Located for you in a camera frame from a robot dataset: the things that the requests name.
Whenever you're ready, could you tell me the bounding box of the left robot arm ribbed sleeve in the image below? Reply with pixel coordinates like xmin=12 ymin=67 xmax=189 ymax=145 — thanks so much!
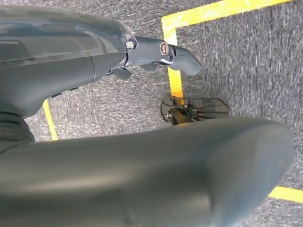
xmin=0 ymin=112 xmax=36 ymax=153

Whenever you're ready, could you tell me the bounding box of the yellow floor tape strip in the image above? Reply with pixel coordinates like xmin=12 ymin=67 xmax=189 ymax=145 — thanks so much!
xmin=268 ymin=186 xmax=303 ymax=204
xmin=161 ymin=0 xmax=294 ymax=105
xmin=42 ymin=99 xmax=59 ymax=141

